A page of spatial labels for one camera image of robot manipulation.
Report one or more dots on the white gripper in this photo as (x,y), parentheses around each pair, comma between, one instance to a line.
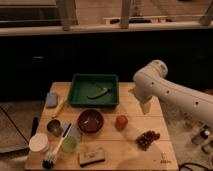
(146,106)

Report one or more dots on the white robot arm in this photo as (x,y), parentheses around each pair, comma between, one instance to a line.
(150,81)

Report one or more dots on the bunch of dark grapes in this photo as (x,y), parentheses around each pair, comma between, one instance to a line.
(145,139)

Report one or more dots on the white handled dish brush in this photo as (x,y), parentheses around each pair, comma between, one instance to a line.
(51,156)

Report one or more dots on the small metal cup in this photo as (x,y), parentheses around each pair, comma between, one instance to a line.
(54,127)

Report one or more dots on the brown rectangular block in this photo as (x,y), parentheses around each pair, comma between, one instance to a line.
(91,156)

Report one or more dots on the green plastic tray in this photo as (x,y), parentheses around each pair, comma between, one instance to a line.
(89,84)

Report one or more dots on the yellow banana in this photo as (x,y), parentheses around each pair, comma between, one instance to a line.
(58,108)

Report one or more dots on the black handled knife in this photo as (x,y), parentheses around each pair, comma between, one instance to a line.
(71,130)

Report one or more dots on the green plastic cup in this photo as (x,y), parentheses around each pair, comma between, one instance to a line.
(69,144)

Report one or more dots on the black marker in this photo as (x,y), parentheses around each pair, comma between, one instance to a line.
(34,126)

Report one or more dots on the red orange apple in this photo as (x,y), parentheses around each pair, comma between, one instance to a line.
(121,122)

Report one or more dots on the blue sponge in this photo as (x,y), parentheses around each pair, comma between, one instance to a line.
(51,100)

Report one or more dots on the dark red bowl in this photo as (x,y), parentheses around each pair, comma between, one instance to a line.
(90,121)

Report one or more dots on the spice jar with black lid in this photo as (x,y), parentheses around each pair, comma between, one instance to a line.
(201,137)

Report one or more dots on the green pea pod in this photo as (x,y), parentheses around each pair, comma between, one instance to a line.
(99,94)

